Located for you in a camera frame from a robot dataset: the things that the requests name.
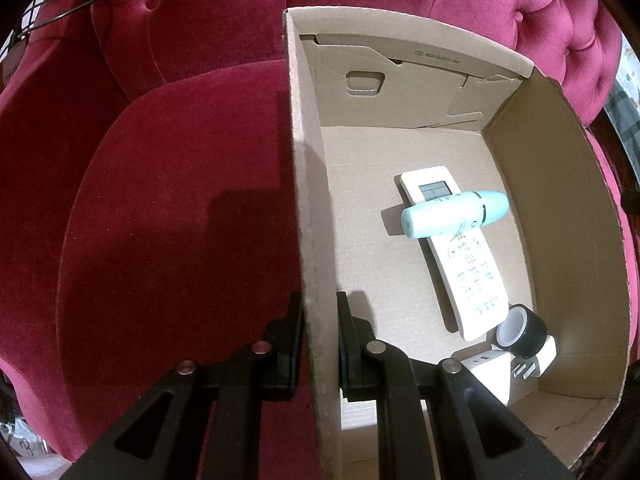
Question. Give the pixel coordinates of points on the red velvet tufted sofa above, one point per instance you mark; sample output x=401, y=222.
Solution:
x=175, y=210

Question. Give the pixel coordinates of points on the white remote control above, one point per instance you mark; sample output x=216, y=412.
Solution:
x=475, y=280

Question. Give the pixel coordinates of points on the cardboard box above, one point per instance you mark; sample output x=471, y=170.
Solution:
x=560, y=260

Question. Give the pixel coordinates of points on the brown cardboard tag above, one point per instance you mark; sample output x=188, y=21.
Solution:
x=12, y=62

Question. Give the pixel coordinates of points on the patterned cloth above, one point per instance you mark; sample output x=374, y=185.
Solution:
x=625, y=105

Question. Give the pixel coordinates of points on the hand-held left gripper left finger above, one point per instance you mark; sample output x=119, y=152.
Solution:
x=284, y=360

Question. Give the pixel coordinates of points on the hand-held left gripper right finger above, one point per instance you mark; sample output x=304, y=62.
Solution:
x=352, y=360

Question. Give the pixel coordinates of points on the white plastic bag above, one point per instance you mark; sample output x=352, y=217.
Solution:
x=22, y=442

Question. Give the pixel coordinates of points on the white plug adapter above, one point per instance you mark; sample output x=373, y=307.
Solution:
x=492, y=375

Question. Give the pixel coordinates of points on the light blue bottle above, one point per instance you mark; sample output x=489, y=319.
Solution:
x=440, y=217

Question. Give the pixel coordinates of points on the black tape roll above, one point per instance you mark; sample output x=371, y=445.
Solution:
x=530, y=332

